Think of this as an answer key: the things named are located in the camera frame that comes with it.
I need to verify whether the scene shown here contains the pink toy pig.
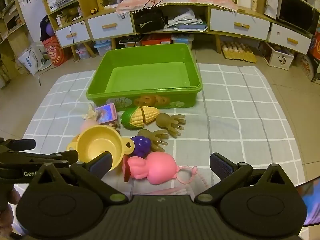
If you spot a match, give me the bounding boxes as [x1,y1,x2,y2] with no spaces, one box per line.
[122,152,178,185]

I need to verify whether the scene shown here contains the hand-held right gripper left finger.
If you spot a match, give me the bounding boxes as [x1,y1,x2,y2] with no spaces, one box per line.
[30,151,128,203]

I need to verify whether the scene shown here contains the small picture card box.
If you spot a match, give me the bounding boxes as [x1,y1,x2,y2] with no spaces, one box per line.
[94,104,117,124]

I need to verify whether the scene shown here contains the orange box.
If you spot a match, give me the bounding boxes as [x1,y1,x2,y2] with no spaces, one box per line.
[141,37,172,47]

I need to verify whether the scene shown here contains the yellow toy pot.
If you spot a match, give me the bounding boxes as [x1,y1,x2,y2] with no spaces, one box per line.
[66,126,135,173]

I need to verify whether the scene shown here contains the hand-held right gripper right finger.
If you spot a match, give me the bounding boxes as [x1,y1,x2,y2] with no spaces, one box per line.
[194,152,291,204]

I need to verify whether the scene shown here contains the pink beaded ring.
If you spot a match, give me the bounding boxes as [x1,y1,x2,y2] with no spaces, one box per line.
[176,165,209,188]

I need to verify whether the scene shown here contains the toy corn green husk half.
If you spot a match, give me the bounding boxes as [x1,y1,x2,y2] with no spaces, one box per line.
[121,106,145,130]

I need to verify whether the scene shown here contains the wooden cabinet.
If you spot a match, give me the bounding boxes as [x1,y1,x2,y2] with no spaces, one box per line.
[41,0,315,60]

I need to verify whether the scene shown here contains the clear storage box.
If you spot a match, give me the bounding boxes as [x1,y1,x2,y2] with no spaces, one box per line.
[171,34,195,51]
[94,41,113,56]
[75,44,92,60]

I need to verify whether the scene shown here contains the black bag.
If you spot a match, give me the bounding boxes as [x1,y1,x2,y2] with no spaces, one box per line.
[132,9,168,34]

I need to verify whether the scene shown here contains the person's left hand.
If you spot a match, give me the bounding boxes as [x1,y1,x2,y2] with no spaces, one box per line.
[0,187,22,234]

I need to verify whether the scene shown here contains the grey checked mat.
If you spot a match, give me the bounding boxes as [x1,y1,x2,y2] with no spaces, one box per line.
[14,64,308,198]

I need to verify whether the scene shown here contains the red printed box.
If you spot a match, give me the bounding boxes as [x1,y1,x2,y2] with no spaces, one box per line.
[310,27,320,58]

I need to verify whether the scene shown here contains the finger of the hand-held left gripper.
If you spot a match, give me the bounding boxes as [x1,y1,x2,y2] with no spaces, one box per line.
[0,150,79,167]
[0,138,36,153]

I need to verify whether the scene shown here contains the white starfish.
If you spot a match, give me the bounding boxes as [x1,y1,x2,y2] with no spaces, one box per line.
[82,104,98,120]

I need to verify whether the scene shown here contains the white storage basket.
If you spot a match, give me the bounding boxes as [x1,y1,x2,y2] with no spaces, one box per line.
[259,42,295,70]

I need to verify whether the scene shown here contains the green plastic bin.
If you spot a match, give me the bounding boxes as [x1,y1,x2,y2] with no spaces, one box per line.
[86,43,203,110]

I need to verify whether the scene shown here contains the black microwave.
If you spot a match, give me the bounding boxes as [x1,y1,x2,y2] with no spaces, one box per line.
[276,0,320,34]

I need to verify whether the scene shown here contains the toy corn yellow tip half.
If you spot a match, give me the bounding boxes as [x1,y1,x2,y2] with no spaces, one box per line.
[141,106,160,125]

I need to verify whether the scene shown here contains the egg carton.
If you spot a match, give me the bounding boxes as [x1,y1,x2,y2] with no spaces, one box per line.
[221,41,257,63]

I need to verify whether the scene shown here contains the wide white drawer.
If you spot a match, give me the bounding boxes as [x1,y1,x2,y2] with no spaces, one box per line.
[87,12,135,40]
[209,9,271,40]

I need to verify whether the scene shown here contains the small white drawer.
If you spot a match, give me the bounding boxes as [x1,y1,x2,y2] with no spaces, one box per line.
[54,21,90,48]
[267,24,313,55]

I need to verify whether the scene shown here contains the white paper bag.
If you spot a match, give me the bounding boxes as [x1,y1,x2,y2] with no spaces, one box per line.
[17,42,45,75]

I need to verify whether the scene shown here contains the pile of folded clothes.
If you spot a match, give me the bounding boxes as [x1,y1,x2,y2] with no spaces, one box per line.
[167,8,208,32]

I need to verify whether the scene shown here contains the red printed bucket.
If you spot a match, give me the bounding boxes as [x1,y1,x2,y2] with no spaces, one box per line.
[41,36,66,67]

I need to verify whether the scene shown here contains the purple toy grapes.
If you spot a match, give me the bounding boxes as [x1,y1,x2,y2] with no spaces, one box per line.
[130,135,152,158]

